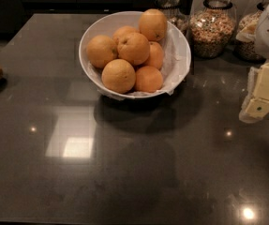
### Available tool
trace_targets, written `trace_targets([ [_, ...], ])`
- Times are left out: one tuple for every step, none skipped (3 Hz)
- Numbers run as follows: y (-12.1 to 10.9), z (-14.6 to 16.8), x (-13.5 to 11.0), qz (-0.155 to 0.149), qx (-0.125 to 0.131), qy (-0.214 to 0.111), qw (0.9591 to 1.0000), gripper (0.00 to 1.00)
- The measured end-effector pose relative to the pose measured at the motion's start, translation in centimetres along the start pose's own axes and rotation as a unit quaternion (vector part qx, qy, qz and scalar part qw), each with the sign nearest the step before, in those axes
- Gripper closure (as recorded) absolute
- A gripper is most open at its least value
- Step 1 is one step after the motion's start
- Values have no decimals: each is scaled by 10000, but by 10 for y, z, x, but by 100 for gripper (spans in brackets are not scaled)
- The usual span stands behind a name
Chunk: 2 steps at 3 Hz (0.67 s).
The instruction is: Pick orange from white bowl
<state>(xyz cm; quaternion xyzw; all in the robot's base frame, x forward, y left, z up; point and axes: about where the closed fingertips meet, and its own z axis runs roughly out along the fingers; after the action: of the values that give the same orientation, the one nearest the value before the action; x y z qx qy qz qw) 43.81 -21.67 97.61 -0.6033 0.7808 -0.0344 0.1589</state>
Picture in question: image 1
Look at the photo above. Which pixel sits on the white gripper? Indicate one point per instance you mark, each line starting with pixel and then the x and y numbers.
pixel 256 102

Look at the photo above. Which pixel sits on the orange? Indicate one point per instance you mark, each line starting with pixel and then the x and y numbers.
pixel 120 35
pixel 133 47
pixel 101 50
pixel 119 76
pixel 153 24
pixel 148 79
pixel 156 56

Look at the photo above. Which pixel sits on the white paper bowl liner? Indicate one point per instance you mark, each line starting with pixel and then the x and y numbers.
pixel 177 56

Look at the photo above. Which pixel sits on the white bowl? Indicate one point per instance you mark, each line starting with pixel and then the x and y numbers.
pixel 98 25

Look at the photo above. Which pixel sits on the right glass jar with grains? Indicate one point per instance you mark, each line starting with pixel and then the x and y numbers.
pixel 245 50

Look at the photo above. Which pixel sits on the glass jar with grains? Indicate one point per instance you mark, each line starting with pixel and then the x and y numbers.
pixel 171 8
pixel 245 50
pixel 211 27

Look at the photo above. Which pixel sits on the middle glass jar with grains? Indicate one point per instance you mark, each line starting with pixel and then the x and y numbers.
pixel 211 27

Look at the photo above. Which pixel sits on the left glass jar with grains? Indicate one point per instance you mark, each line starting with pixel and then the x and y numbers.
pixel 171 8

